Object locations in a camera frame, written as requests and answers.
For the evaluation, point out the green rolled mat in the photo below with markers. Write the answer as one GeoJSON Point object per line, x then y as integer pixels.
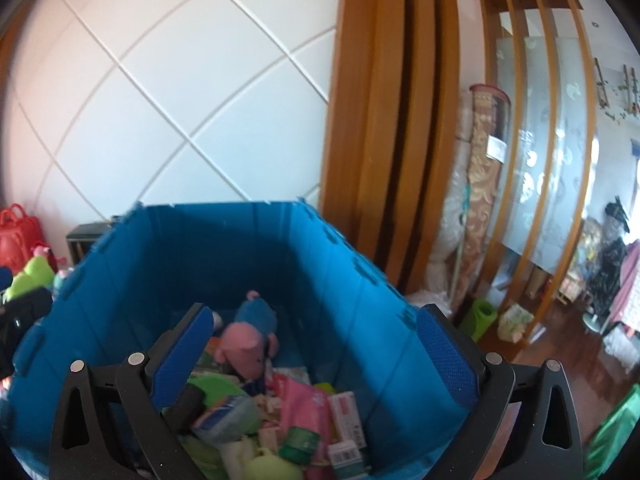
{"type": "Point", "coordinates": [477, 320]}

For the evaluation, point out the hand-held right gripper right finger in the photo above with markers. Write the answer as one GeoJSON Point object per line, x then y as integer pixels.
{"type": "Point", "coordinates": [445, 360]}

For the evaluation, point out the white rolled quilt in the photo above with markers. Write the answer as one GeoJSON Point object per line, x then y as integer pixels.
{"type": "Point", "coordinates": [450, 240]}

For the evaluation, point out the red white box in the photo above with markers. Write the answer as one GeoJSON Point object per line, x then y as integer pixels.
{"type": "Point", "coordinates": [347, 417]}

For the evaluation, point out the green frog plush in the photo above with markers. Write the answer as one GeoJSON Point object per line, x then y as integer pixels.
{"type": "Point", "coordinates": [35, 275]}

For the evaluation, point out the green jar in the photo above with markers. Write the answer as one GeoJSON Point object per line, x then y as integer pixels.
{"type": "Point", "coordinates": [300, 442]}

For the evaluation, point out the pink hanging cloth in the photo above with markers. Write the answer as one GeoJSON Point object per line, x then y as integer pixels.
{"type": "Point", "coordinates": [631, 285]}

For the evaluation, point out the large pink packet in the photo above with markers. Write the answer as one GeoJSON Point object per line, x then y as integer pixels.
{"type": "Point", "coordinates": [302, 402]}

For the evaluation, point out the red bear case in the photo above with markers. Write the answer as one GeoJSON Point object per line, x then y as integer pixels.
{"type": "Point", "coordinates": [17, 245]}

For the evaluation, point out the cream plastic toy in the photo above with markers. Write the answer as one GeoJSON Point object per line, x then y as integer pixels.
{"type": "Point", "coordinates": [237, 455]}

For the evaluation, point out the black hanging garment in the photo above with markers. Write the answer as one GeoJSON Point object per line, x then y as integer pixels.
{"type": "Point", "coordinates": [612, 260]}

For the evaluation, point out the black gift box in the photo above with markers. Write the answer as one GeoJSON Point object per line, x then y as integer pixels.
{"type": "Point", "coordinates": [82, 242]}

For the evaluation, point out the pink pig plush blue body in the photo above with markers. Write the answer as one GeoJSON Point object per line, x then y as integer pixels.
{"type": "Point", "coordinates": [245, 347]}

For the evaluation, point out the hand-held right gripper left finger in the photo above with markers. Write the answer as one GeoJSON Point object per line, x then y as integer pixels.
{"type": "Point", "coordinates": [180, 360]}

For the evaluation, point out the blue white pack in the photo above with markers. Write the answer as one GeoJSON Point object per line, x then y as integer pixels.
{"type": "Point", "coordinates": [222, 417]}

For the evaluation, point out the wooden wall frame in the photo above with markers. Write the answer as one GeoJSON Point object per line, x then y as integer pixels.
{"type": "Point", "coordinates": [390, 135]}

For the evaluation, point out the white floor bag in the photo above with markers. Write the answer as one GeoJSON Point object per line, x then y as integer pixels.
{"type": "Point", "coordinates": [515, 322]}

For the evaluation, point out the teal plush toy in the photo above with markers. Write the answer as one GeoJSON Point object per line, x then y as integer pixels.
{"type": "Point", "coordinates": [62, 277]}

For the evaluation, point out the wall coat rack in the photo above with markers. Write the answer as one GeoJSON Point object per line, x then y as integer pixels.
{"type": "Point", "coordinates": [627, 85]}

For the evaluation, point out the blue plastic crate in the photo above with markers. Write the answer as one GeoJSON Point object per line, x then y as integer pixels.
{"type": "Point", "coordinates": [150, 260]}

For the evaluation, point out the wooden slat partition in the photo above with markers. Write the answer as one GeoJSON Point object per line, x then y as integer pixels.
{"type": "Point", "coordinates": [545, 110]}

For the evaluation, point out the green fabric item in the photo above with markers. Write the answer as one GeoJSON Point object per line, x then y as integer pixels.
{"type": "Point", "coordinates": [615, 440]}

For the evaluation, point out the rolled patterned carpet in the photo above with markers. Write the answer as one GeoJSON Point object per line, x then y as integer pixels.
{"type": "Point", "coordinates": [482, 185]}

